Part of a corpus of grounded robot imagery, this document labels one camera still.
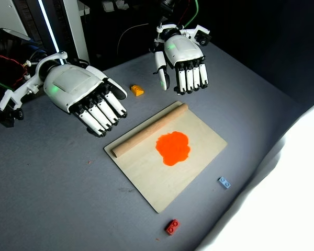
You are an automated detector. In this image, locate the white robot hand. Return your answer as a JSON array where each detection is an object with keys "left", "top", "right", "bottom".
[
  {"left": 153, "top": 33, "right": 209, "bottom": 95},
  {"left": 43, "top": 64, "right": 128, "bottom": 138}
]

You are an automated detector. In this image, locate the wooden rolling pin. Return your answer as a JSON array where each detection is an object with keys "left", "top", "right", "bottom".
[{"left": 111, "top": 102, "right": 189, "bottom": 158}]

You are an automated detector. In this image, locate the glowing light strip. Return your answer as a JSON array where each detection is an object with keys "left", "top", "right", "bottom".
[{"left": 38, "top": 0, "right": 66, "bottom": 65}]

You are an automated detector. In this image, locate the yellow toy brick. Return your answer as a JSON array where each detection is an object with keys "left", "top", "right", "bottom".
[{"left": 130, "top": 84, "right": 145, "bottom": 97}]

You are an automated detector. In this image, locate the white side panel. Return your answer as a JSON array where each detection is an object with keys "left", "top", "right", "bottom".
[{"left": 0, "top": 0, "right": 32, "bottom": 40}]

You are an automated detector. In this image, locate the grey table cloth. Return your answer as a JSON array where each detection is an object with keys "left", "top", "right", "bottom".
[{"left": 0, "top": 43, "right": 314, "bottom": 251}]

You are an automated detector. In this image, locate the orange flattened dough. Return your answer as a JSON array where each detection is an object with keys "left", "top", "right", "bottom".
[{"left": 155, "top": 131, "right": 192, "bottom": 166}]

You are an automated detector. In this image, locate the light wooden board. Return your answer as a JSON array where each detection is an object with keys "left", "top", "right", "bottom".
[{"left": 103, "top": 100, "right": 228, "bottom": 214}]

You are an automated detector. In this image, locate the light blue toy brick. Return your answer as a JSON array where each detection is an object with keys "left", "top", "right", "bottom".
[{"left": 218, "top": 176, "right": 232, "bottom": 190}]

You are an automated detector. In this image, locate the red toy brick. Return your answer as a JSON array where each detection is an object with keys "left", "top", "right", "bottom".
[{"left": 164, "top": 219, "right": 181, "bottom": 236}]

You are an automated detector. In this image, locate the white backdrop sheet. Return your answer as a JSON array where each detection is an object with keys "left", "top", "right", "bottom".
[{"left": 196, "top": 98, "right": 314, "bottom": 251}]

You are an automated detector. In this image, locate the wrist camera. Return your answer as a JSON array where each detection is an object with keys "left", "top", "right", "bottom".
[
  {"left": 194, "top": 29, "right": 212, "bottom": 48},
  {"left": 0, "top": 106, "right": 25, "bottom": 128}
]

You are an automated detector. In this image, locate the green cable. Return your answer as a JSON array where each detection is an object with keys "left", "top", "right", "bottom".
[{"left": 183, "top": 0, "right": 199, "bottom": 29}]

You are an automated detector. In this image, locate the thin pale cable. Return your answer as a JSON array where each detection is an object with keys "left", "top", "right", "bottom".
[{"left": 117, "top": 22, "right": 150, "bottom": 48}]

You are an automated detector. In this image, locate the white frame post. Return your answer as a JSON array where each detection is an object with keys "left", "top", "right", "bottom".
[{"left": 62, "top": 0, "right": 90, "bottom": 65}]

